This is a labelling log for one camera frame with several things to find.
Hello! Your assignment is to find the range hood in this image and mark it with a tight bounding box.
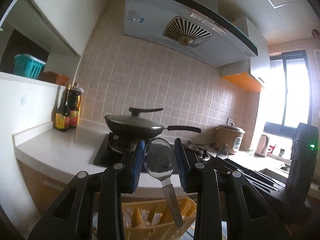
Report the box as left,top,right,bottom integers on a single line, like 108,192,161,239
124,0,258,67

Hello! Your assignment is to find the teal plastic basket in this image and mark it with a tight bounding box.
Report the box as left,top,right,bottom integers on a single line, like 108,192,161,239
14,54,46,79

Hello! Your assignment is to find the brown box on shelf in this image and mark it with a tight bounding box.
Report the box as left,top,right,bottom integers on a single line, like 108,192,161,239
37,72,70,86

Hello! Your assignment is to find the red label sauce bottle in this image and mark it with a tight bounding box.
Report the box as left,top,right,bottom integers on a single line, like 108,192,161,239
68,82,84,128

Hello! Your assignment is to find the black gas stove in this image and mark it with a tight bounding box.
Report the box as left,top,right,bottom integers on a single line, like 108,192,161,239
93,133,214,167

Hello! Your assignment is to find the dark soy sauce bottle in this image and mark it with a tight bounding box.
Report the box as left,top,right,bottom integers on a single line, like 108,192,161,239
55,84,71,132

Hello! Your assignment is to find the black wok with lid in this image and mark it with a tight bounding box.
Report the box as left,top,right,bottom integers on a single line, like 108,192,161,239
104,107,201,140

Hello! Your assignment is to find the brown rice cooker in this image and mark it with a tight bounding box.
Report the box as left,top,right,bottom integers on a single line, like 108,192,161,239
214,125,245,155

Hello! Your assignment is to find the window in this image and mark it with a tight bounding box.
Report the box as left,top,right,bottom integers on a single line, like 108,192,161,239
264,50,312,138

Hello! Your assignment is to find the tan woven utensil basket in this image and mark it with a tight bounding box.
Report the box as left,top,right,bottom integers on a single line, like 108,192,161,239
122,197,197,239

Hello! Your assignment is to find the orange wall cabinet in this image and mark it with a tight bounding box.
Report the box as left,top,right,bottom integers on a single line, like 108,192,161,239
219,16,271,93

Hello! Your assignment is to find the white countertop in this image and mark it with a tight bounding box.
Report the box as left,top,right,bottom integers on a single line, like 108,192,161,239
13,121,289,190

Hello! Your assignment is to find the clear plastic spoon long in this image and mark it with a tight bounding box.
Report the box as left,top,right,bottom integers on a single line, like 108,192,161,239
216,144,229,159

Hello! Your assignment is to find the pink electric kettle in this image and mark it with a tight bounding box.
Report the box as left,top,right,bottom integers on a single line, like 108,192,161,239
255,134,270,157

